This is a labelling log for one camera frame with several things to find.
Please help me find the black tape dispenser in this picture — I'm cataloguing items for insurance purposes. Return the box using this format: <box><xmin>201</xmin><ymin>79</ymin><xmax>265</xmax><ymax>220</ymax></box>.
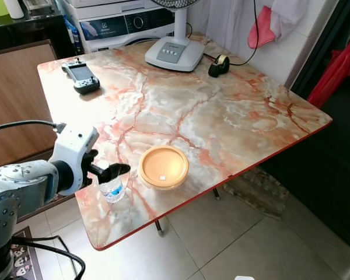
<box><xmin>208</xmin><ymin>54</ymin><xmax>231</xmax><ymax>78</ymax></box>

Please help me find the white hanging cloth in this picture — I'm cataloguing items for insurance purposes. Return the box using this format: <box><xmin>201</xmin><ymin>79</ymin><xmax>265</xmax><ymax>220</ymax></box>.
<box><xmin>204</xmin><ymin>0</ymin><xmax>311</xmax><ymax>52</ymax></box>

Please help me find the black robot body cable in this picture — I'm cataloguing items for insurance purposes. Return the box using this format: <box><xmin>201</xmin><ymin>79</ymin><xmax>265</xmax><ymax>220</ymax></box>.
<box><xmin>22</xmin><ymin>236</ymin><xmax>86</xmax><ymax>280</ymax></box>

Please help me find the grey handheld controller with screen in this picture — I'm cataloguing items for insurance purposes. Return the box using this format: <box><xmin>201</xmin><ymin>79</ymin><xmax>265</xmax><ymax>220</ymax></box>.
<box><xmin>62</xmin><ymin>59</ymin><xmax>101</xmax><ymax>95</ymax></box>

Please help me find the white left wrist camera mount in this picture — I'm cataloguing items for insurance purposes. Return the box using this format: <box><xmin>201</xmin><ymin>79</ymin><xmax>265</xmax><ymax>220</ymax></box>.
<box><xmin>50</xmin><ymin>125</ymin><xmax>100</xmax><ymax>196</ymax></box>

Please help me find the black fan power cable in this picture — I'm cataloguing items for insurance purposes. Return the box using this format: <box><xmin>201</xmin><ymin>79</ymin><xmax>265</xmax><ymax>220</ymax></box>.
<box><xmin>203</xmin><ymin>0</ymin><xmax>260</xmax><ymax>67</ymax></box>

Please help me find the red hanging cloth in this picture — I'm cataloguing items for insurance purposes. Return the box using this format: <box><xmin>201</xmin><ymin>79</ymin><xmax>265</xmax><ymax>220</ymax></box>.
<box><xmin>248</xmin><ymin>6</ymin><xmax>278</xmax><ymax>50</ymax></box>

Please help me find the white standing fan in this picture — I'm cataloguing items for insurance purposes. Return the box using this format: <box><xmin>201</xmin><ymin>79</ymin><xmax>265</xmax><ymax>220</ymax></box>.
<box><xmin>145</xmin><ymin>0</ymin><xmax>206</xmax><ymax>72</ymax></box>

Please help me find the red plastic bag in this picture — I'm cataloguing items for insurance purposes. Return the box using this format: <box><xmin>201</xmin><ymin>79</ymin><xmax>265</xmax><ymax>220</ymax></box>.
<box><xmin>307</xmin><ymin>47</ymin><xmax>350</xmax><ymax>109</ymax></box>

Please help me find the clear plastic box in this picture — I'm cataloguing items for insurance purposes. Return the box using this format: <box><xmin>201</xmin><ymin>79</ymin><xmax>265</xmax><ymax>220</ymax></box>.
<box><xmin>22</xmin><ymin>0</ymin><xmax>55</xmax><ymax>15</ymax></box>

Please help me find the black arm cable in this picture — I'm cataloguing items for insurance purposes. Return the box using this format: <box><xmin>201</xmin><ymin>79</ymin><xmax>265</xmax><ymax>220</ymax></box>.
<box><xmin>0</xmin><ymin>120</ymin><xmax>68</xmax><ymax>135</ymax></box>

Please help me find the clear water bottle blue label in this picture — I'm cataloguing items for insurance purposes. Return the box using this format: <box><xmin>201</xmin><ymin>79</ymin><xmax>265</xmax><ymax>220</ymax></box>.
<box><xmin>100</xmin><ymin>174</ymin><xmax>128</xmax><ymax>204</ymax></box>

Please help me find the blue detergent bottle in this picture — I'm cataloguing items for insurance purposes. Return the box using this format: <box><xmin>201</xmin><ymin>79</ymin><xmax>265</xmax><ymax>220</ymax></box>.
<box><xmin>67</xmin><ymin>17</ymin><xmax>82</xmax><ymax>54</ymax></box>

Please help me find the white plastic bottle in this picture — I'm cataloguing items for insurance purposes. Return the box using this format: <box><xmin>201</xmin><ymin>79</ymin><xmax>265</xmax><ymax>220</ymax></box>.
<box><xmin>3</xmin><ymin>0</ymin><xmax>25</xmax><ymax>19</ymax></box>

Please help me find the brown wooden cabinet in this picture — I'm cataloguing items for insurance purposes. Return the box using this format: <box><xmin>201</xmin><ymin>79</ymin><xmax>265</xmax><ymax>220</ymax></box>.
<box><xmin>0</xmin><ymin>40</ymin><xmax>75</xmax><ymax>170</ymax></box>

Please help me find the white washing machine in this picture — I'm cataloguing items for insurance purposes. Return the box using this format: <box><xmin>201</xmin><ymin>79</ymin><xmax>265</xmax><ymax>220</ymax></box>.
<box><xmin>67</xmin><ymin>0</ymin><xmax>190</xmax><ymax>54</ymax></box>

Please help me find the dark printed floor rug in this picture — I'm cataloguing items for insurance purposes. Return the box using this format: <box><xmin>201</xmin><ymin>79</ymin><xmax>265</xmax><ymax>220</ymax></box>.
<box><xmin>10</xmin><ymin>226</ymin><xmax>37</xmax><ymax>280</ymax></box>

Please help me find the brown patterned floor mat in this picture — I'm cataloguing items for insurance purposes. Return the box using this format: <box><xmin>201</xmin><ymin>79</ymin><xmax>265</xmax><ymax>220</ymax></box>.
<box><xmin>222</xmin><ymin>169</ymin><xmax>290</xmax><ymax>220</ymax></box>

